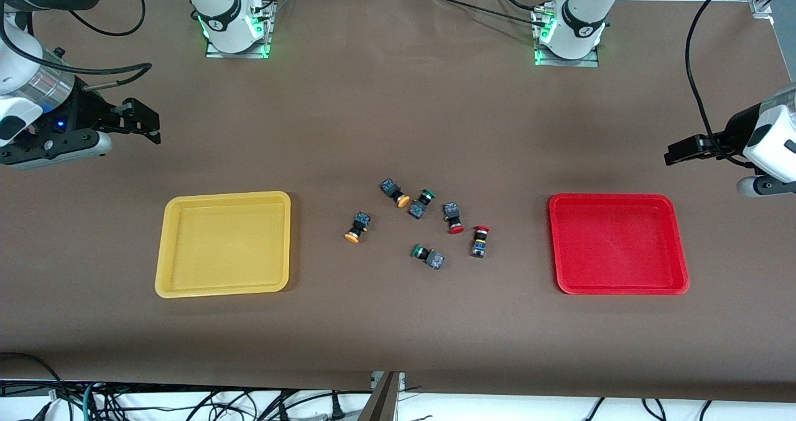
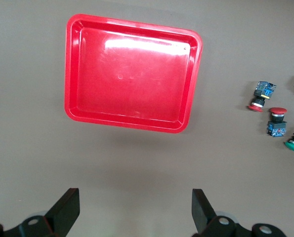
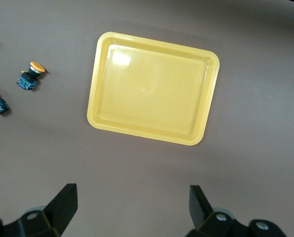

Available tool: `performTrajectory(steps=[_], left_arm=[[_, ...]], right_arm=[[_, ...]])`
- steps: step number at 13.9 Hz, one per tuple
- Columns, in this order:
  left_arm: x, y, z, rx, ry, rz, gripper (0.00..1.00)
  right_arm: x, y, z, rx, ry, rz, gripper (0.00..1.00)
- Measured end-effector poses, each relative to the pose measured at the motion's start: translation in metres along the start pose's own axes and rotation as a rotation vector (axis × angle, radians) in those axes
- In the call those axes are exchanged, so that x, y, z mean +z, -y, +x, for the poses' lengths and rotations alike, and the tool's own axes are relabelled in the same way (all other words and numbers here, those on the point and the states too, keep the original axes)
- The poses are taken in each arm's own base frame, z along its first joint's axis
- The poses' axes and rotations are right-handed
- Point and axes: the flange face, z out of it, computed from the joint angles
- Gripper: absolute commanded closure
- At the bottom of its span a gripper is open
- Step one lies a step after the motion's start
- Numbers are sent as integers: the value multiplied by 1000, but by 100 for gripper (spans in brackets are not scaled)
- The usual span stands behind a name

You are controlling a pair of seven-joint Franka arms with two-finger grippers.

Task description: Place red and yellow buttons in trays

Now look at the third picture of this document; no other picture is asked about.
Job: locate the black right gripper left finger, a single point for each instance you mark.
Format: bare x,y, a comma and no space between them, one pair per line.
57,212

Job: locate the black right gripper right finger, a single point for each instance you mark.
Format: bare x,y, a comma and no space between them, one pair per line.
203,217

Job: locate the brown table cover mat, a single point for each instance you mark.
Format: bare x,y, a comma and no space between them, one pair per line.
161,168

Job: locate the yellow plastic tray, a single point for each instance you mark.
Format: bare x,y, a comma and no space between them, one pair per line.
149,93

